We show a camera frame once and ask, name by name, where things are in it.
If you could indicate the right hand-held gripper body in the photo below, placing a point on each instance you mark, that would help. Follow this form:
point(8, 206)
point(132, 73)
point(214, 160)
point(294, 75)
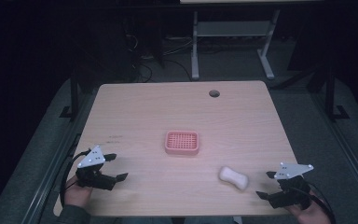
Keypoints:
point(292, 170)

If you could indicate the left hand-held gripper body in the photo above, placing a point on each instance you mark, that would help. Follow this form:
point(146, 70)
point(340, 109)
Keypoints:
point(90, 159)

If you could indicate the white soap bar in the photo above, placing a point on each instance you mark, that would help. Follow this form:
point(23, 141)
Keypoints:
point(233, 178)

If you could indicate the pink soap dish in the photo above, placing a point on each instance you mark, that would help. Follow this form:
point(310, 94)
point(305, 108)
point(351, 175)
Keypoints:
point(182, 142)

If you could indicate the person's left hand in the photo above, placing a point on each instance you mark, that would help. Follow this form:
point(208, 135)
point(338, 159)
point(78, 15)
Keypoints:
point(76, 195)

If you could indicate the person's right hand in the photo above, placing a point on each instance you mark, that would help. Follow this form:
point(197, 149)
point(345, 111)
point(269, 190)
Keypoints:
point(312, 214)

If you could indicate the black metal stand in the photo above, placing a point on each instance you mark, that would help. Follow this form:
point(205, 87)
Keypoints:
point(74, 93)
point(331, 93)

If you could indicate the grey metal rail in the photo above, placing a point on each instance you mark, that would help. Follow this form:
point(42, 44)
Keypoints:
point(348, 149)
point(52, 174)

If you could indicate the white desk frame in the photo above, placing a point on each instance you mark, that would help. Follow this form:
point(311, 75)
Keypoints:
point(233, 28)

